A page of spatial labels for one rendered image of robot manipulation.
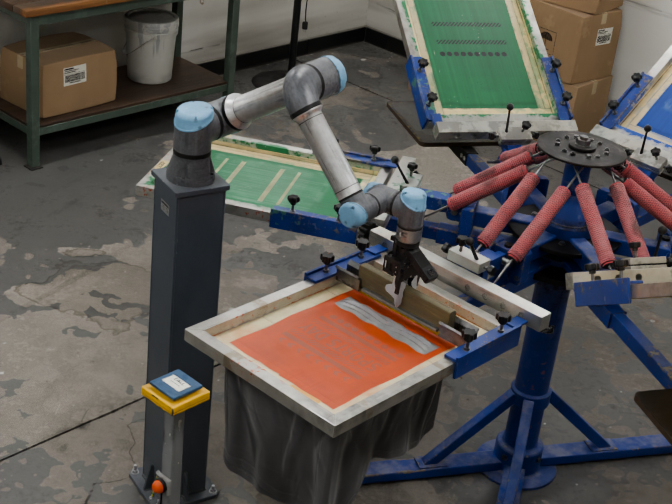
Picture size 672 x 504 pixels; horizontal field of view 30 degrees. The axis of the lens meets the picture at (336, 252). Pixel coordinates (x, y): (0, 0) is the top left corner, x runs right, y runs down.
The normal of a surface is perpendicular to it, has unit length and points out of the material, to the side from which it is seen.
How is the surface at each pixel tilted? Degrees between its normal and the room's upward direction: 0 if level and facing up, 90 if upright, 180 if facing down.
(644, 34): 90
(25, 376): 0
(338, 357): 0
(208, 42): 90
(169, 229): 90
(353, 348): 0
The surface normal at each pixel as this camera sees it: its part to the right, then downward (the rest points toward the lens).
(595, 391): 0.11, -0.88
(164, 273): -0.85, 0.16
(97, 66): 0.75, 0.34
